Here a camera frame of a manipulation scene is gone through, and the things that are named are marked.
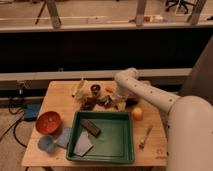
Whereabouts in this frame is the orange carrot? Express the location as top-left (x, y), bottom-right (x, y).
top-left (105, 87), bottom-right (115, 93)

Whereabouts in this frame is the blue power box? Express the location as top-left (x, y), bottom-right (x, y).
top-left (24, 103), bottom-right (41, 121)

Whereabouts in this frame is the small dark metal cup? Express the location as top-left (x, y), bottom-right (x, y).
top-left (90, 84), bottom-right (101, 96)

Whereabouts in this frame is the orange plastic bowl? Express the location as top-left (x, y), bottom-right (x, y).
top-left (35, 111), bottom-right (62, 135)

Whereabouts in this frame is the dark brown toy item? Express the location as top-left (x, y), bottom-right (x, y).
top-left (80, 97), bottom-right (97, 111)

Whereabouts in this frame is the black cable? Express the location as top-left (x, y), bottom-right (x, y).
top-left (0, 87), bottom-right (28, 149)

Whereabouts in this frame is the orange round fruit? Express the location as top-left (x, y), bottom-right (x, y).
top-left (131, 107), bottom-right (143, 121)

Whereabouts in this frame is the light blue cloth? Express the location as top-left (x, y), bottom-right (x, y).
top-left (55, 127), bottom-right (72, 148)

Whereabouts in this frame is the purple plastic bowl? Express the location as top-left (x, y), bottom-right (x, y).
top-left (126, 93), bottom-right (140, 106)

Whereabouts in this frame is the green plastic tray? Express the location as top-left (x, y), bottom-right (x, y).
top-left (66, 111), bottom-right (134, 164)

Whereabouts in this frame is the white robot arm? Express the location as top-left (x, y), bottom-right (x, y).
top-left (114, 68), bottom-right (213, 171)

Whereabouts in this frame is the office chair base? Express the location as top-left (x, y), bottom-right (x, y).
top-left (165, 0), bottom-right (195, 14)

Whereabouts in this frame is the dark brown rectangular block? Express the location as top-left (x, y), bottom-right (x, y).
top-left (80, 119), bottom-right (101, 137)

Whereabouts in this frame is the blue plastic cup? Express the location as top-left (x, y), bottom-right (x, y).
top-left (38, 135), bottom-right (55, 153)

